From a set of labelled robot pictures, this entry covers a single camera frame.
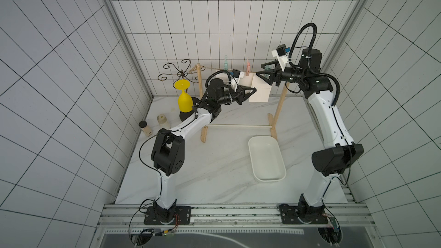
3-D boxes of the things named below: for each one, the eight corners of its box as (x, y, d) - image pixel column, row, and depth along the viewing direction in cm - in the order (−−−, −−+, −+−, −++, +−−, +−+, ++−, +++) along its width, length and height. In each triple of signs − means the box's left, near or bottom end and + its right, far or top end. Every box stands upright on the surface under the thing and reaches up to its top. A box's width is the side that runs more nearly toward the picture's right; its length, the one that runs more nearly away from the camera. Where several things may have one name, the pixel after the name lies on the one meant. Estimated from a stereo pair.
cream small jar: (162, 132, 105) (156, 119, 95) (164, 126, 108) (158, 113, 98) (169, 132, 105) (164, 119, 95) (171, 126, 108) (165, 113, 98)
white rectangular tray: (252, 184, 83) (253, 180, 79) (247, 141, 99) (248, 135, 94) (284, 184, 83) (288, 180, 79) (275, 141, 99) (277, 135, 94)
